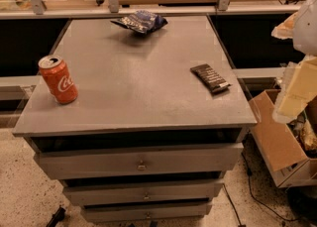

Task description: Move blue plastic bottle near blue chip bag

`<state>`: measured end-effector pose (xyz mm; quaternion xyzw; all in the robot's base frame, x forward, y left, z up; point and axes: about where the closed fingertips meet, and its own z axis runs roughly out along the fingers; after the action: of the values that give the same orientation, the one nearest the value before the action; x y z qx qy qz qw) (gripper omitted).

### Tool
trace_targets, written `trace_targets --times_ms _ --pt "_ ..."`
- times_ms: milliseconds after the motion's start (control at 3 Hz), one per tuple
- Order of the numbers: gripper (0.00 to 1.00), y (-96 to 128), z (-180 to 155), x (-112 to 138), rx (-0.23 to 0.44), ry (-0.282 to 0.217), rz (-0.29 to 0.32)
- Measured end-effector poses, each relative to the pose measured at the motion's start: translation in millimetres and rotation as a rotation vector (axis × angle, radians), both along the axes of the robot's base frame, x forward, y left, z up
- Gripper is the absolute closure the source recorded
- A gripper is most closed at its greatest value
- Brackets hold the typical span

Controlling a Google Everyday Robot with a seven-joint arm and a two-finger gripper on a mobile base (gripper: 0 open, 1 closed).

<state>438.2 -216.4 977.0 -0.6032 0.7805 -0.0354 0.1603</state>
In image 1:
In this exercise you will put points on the black object on floor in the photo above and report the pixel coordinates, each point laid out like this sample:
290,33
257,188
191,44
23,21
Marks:
57,217

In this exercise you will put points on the grey drawer cabinet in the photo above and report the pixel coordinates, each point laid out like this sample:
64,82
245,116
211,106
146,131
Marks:
136,92

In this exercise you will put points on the black snack bar wrapper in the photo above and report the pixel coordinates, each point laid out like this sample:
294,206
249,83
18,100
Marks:
214,82

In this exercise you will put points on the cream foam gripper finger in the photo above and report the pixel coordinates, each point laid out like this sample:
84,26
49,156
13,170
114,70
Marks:
298,88

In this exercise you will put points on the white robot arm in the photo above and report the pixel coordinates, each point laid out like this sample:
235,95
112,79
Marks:
301,27

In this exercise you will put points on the blue chip bag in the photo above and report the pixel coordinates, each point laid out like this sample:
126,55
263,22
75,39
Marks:
142,22

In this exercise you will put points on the open cardboard box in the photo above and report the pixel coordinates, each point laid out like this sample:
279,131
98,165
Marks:
285,159

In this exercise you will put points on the bottom grey drawer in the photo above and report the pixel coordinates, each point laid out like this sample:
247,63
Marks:
147,212

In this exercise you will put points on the top grey drawer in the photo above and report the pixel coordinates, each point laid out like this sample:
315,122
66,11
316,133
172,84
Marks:
138,161

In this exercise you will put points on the grey drawer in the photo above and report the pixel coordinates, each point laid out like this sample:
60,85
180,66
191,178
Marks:
143,192
138,161
147,212

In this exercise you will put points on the red Coca-Cola can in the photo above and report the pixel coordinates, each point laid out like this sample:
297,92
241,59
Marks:
56,75

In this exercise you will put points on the middle grey drawer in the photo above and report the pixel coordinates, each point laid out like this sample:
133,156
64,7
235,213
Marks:
143,192

